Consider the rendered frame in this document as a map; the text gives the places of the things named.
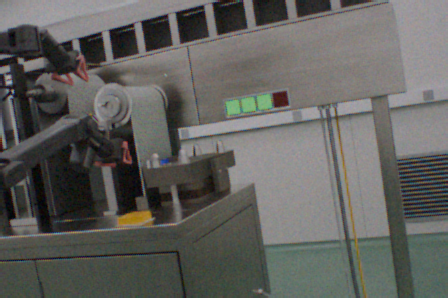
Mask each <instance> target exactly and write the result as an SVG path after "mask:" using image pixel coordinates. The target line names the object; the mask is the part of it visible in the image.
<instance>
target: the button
mask: <svg viewBox="0 0 448 298"><path fill-rule="evenodd" d="M148 219H151V211H141V212H134V213H128V214H126V215H124V216H121V217H119V218H118V226H120V225H129V224H141V223H142V222H144V221H147V220H148Z"/></svg>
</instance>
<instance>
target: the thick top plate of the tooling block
mask: <svg viewBox="0 0 448 298"><path fill-rule="evenodd" d="M222 156H226V158H227V163H228V169H229V168H230V167H233V166H236V161H235V157H234V152H233V150H227V151H225V152H222V153H206V154H203V155H196V156H190V157H189V161H190V163H183V164H179V161H175V162H170V163H164V164H162V165H161V167H157V168H152V169H151V168H150V169H144V172H145V181H146V185H147V188H150V187H163V186H169V185H181V184H187V183H193V182H196V181H198V180H201V179H203V178H205V177H209V176H211V175H212V166H211V161H210V160H212V159H214V158H219V157H222Z"/></svg>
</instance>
